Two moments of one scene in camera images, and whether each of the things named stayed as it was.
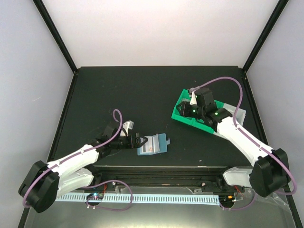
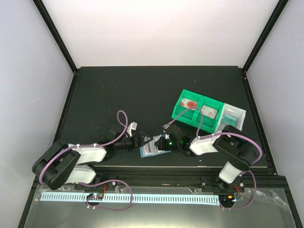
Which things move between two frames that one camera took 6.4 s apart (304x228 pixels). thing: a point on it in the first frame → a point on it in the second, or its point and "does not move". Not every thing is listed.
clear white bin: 240,115 does not move
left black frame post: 51,22 does not move
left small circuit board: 95,196 does not move
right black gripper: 184,111 → 162,146
